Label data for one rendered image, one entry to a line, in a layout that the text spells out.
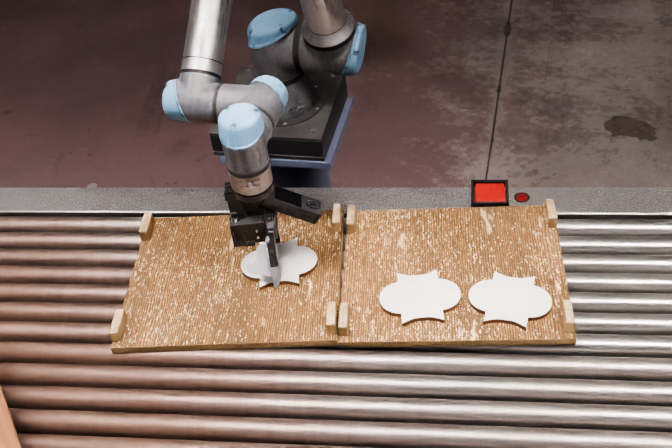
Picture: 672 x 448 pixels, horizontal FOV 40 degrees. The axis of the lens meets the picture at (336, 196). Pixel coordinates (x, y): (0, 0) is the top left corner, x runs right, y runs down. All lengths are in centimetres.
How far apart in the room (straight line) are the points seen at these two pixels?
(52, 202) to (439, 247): 86
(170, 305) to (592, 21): 298
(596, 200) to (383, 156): 171
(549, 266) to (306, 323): 46
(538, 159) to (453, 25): 104
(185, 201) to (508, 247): 70
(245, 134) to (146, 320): 42
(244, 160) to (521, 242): 57
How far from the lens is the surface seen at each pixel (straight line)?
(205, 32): 172
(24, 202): 217
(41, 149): 399
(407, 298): 170
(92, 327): 181
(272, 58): 209
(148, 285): 183
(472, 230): 184
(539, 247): 181
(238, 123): 156
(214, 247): 187
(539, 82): 395
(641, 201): 196
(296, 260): 179
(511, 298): 170
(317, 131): 213
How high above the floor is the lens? 218
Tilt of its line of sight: 40 degrees down
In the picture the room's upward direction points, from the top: 7 degrees counter-clockwise
